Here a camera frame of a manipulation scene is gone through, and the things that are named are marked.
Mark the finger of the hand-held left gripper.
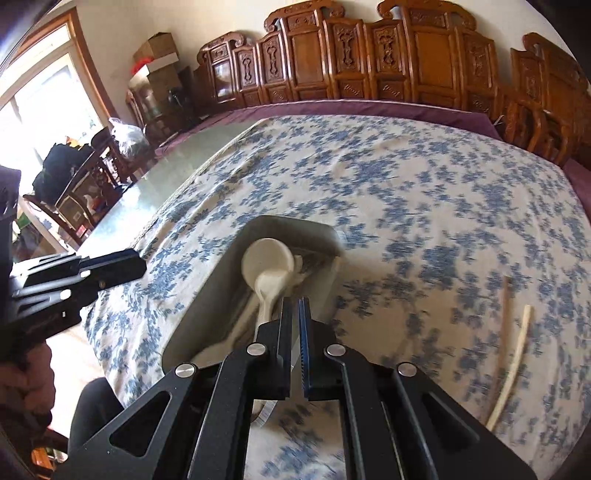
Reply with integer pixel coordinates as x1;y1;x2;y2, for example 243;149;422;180
23;248;148;291
10;278;101;343

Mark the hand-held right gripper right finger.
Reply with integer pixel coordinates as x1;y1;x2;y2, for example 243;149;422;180
298;298;539;480

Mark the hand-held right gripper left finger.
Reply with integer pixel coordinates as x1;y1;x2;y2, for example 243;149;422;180
53;298;294;480

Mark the white plastic spoon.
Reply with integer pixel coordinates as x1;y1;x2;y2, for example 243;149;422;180
241;237;298;337
189;288;264;370

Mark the metal tray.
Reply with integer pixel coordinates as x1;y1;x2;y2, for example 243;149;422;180
159;215;345;428

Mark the brown wooden chopstick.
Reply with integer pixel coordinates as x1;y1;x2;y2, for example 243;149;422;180
501;275;514;372

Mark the cream chopstick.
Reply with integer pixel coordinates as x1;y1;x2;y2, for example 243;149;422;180
486;305;533;431

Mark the person's left hand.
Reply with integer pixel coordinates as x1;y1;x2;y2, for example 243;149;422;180
0;344;56;430

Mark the black bag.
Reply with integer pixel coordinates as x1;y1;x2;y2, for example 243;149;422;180
32;143;96;205

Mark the dark wooden chair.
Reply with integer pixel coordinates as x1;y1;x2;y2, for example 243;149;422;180
23;134;141;243

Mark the clear plastic bag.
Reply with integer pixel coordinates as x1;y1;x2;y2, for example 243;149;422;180
108;117;149;154

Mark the wooden framed window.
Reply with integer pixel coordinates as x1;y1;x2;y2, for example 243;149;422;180
0;9;118;188

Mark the dark wooden cabinet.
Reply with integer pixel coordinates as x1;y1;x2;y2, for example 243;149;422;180
126;74;205;139

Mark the blue floral tablecloth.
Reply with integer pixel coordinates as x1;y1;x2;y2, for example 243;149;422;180
81;113;591;480

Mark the brown cardboard box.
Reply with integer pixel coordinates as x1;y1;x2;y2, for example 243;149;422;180
145;60;184;104
133;32;177;64

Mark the small carved wooden bench back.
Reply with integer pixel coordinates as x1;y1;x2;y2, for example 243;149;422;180
197;31;260;112

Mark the purple tablecloth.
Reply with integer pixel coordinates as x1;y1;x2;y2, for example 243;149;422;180
154;98;591;210

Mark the wide carved wooden bench back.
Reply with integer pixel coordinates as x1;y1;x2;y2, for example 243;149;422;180
257;0;502;115

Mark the wooden armchair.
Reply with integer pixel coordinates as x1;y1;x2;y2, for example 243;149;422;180
504;98;577;168

